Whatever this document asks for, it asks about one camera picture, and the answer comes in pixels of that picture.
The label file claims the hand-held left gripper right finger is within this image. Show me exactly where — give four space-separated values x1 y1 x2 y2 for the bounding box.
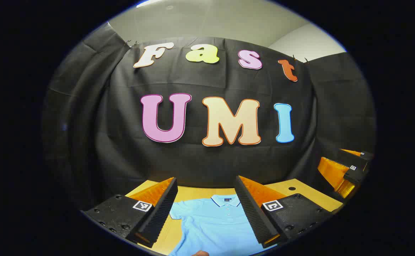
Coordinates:
235 175 334 249

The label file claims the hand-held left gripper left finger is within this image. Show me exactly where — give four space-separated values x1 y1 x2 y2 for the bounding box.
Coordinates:
81 177 178 249

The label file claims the light blue polo T-shirt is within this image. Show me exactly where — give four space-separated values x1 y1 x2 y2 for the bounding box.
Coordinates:
168 194 278 256

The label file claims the black backdrop cloth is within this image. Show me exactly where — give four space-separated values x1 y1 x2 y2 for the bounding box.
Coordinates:
42 22 377 210

